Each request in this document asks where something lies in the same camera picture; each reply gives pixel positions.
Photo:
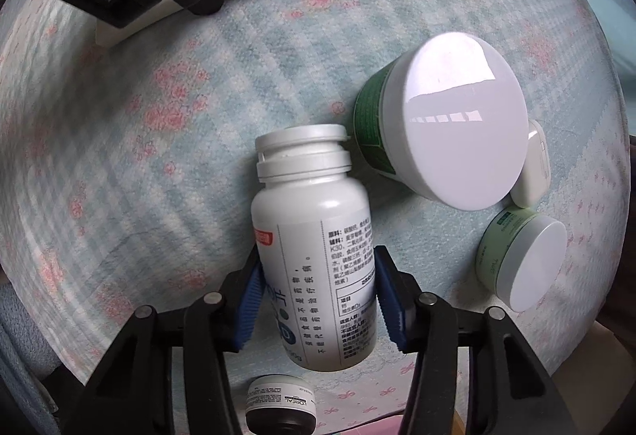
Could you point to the floral checked blanket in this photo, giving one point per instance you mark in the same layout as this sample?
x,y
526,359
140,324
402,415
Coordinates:
x,y
149,142

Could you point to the small white case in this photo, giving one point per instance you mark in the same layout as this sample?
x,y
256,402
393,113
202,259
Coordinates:
x,y
532,167

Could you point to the large green white-lidded jar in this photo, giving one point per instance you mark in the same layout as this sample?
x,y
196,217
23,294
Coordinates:
x,y
442,117

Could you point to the white pill bottle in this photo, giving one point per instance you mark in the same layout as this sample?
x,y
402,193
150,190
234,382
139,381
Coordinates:
x,y
313,246

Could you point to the small pale green jar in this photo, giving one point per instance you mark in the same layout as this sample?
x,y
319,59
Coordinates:
x,y
521,261

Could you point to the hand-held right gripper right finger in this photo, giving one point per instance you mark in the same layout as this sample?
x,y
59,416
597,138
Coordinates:
x,y
392,303

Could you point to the small black white-labelled jar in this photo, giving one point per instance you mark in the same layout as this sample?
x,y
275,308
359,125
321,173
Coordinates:
x,y
282,405

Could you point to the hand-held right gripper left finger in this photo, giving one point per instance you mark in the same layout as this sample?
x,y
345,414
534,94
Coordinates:
x,y
248,303

